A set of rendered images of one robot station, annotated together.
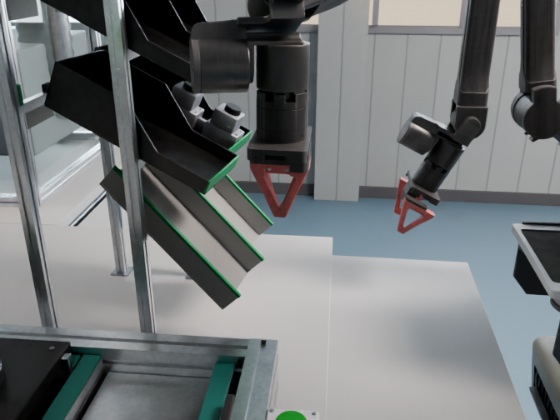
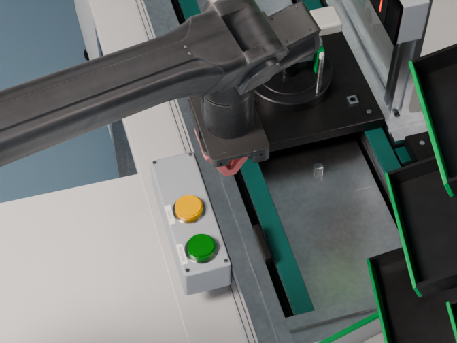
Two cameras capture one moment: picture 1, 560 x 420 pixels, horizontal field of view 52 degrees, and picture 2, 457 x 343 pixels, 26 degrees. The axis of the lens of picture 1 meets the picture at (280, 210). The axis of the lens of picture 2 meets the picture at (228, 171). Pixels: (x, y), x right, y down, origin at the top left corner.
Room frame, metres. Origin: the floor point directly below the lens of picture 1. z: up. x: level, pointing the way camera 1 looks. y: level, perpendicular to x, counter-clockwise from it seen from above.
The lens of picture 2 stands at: (1.28, -0.25, 2.15)
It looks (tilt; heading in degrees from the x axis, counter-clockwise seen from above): 53 degrees down; 158
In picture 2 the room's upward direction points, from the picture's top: straight up
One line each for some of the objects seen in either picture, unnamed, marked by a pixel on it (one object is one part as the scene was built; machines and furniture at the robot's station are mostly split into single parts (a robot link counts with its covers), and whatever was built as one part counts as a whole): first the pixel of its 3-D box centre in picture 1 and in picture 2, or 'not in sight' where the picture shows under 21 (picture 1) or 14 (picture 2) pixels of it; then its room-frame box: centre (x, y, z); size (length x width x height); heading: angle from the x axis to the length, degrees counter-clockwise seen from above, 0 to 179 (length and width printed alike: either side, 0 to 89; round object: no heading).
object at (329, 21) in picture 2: not in sight; (325, 24); (0.24, 0.33, 0.97); 0.05 x 0.05 x 0.04; 84
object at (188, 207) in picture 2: not in sight; (188, 209); (0.50, -0.01, 0.96); 0.04 x 0.04 x 0.02
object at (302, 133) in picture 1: (282, 120); (227, 107); (0.64, 0.00, 1.34); 0.10 x 0.07 x 0.07; 174
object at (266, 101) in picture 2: not in sight; (288, 74); (0.32, 0.23, 0.98); 0.14 x 0.14 x 0.02
